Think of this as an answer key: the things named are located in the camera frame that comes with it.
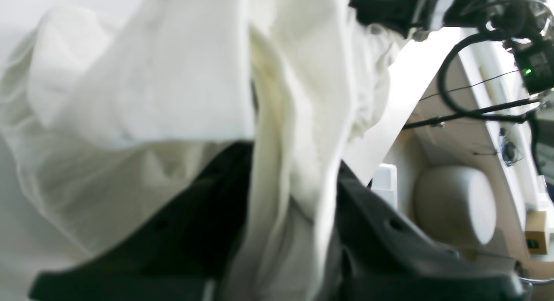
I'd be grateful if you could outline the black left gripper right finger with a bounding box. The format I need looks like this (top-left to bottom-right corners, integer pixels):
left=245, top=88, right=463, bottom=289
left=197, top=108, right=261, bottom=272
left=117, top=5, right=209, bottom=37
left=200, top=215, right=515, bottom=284
left=335, top=162, right=525, bottom=301

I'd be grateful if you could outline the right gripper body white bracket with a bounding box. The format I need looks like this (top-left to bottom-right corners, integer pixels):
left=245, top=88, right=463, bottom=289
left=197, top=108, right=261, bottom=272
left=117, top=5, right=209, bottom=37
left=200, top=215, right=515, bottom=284
left=348, top=0, right=455, bottom=41

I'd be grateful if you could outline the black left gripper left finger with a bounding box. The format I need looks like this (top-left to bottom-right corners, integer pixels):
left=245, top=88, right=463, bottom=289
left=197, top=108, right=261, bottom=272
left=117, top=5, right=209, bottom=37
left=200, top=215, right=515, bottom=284
left=29, top=143, right=253, bottom=301

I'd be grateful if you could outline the white t-shirt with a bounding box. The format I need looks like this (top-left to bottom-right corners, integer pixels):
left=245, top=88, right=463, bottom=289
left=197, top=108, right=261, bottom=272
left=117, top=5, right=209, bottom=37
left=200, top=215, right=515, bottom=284
left=1, top=0, right=407, bottom=301

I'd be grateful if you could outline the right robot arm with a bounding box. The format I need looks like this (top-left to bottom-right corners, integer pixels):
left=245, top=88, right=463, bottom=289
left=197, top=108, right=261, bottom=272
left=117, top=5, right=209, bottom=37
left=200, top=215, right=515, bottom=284
left=349, top=0, right=553, bottom=175

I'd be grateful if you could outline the small cardboard box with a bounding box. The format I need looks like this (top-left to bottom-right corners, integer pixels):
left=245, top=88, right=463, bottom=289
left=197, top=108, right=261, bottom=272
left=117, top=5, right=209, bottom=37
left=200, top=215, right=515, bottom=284
left=525, top=211, right=550, bottom=255

